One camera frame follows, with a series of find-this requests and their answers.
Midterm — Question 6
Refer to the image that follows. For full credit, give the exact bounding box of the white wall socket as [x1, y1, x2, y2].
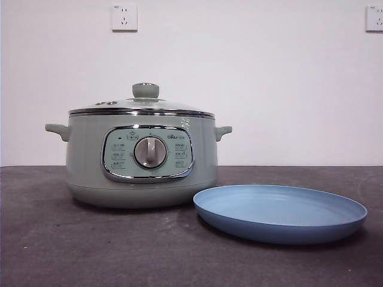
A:
[365, 5, 383, 33]
[111, 4, 139, 32]

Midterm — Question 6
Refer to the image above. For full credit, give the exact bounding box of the pale green electric steamer pot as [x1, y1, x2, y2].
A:
[44, 114, 233, 209]

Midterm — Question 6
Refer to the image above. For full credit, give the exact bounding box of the blue round plate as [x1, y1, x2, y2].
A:
[193, 184, 368, 246]

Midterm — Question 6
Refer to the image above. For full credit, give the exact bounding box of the glass lid with green knob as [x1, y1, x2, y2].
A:
[68, 83, 215, 117]

